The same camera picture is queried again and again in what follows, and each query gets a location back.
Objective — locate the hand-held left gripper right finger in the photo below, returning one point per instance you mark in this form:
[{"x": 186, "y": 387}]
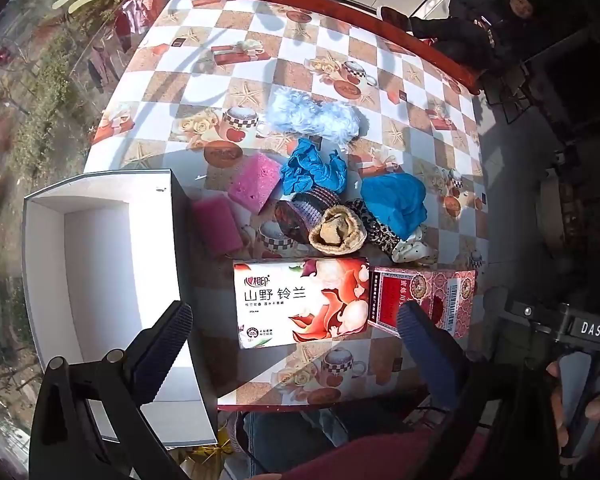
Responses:
[{"x": 420, "y": 340}]

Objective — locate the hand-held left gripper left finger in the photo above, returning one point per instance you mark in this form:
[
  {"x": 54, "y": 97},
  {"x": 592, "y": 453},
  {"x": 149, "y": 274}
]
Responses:
[{"x": 160, "y": 350}]

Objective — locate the white polka dot scrunchie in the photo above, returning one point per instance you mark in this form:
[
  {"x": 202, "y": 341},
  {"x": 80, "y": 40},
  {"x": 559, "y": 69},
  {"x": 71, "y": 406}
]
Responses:
[{"x": 414, "y": 251}]

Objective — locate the white cardboard box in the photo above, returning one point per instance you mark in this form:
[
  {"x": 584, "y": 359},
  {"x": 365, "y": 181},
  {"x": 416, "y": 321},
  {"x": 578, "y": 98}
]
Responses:
[{"x": 105, "y": 260}]

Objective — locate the smooth blue cloth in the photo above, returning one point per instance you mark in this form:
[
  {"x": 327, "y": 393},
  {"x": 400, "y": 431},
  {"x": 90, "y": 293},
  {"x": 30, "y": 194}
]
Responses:
[{"x": 395, "y": 202}]

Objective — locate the light pink sponge with holes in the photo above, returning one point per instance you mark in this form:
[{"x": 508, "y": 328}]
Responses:
[{"x": 256, "y": 183}]

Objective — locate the person's right hand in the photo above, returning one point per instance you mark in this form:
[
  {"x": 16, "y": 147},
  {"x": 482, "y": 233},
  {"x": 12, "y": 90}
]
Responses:
[{"x": 559, "y": 410}]

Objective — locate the red patterned carton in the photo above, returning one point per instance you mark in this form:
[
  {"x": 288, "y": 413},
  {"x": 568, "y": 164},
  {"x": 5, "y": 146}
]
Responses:
[{"x": 430, "y": 295}]

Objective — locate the yellow pleated item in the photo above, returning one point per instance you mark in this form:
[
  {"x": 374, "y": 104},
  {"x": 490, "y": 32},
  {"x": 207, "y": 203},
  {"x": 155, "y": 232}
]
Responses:
[{"x": 205, "y": 457}]

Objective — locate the leopard print scrunchie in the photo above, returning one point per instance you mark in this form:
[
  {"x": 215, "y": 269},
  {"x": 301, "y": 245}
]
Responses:
[{"x": 375, "y": 230}]

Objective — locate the person's red garment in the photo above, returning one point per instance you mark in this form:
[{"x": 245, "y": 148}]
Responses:
[{"x": 380, "y": 455}]

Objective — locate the floral tissue box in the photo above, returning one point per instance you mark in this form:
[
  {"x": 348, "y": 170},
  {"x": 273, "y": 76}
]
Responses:
[{"x": 302, "y": 302}]

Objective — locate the beige knit rolled sock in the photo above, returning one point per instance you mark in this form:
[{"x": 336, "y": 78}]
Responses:
[{"x": 337, "y": 232}]

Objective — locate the dark pink sponge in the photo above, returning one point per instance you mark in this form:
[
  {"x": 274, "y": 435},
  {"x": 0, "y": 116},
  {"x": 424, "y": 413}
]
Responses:
[{"x": 217, "y": 225}]

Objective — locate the person's blue jeans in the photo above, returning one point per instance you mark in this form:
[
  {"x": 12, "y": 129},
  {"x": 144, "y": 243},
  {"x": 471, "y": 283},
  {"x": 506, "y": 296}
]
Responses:
[{"x": 295, "y": 427}]

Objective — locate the dark striped rolled sock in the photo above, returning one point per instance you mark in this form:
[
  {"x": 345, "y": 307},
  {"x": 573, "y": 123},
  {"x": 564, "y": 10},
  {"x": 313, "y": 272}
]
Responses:
[{"x": 302, "y": 212}]

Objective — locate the black chair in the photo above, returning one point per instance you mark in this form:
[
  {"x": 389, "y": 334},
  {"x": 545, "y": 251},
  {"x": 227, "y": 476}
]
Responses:
[{"x": 510, "y": 92}]

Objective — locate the fluffy light blue cloth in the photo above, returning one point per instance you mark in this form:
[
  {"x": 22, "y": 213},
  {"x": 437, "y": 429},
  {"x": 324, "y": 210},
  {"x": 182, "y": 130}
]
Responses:
[{"x": 312, "y": 112}]

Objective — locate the checkered printed tablecloth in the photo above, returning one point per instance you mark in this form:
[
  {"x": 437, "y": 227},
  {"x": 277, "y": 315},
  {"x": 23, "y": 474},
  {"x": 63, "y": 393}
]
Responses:
[{"x": 290, "y": 35}]

